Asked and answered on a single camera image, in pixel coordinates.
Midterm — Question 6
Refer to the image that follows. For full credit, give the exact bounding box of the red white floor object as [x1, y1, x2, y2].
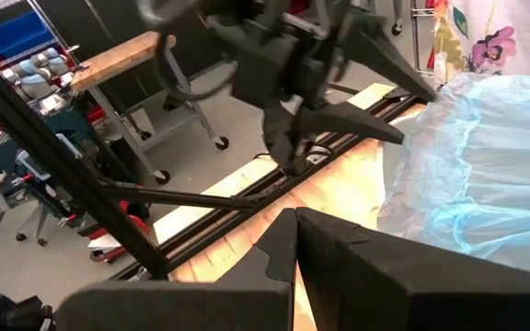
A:
[86, 200, 152, 264]

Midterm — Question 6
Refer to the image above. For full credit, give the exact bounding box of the floral patterned cloth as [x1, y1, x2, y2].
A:
[430, 0, 530, 89]

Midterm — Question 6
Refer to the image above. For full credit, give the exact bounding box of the wooden workbench with bins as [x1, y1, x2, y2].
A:
[0, 49, 427, 282]

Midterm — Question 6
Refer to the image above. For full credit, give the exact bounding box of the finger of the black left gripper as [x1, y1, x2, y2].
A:
[345, 16, 437, 103]
[294, 100, 406, 146]

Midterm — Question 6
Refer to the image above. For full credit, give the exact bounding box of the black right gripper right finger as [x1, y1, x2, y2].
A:
[294, 206, 530, 331]

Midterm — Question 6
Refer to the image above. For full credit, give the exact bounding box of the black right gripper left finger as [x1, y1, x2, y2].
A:
[55, 207, 298, 331]

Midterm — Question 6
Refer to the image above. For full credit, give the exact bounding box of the blue storage bin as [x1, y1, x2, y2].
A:
[0, 9, 55, 60]

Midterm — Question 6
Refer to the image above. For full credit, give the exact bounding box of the metal wire rack cart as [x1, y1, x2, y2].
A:
[388, 0, 437, 78]

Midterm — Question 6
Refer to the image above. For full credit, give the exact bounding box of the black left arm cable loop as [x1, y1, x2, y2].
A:
[136, 0, 239, 103]

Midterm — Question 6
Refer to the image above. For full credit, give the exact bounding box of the wooden top metal workbench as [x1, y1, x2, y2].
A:
[69, 30, 230, 186]

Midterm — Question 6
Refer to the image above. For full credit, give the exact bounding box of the bright blue trash bag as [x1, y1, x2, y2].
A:
[377, 72, 530, 276]

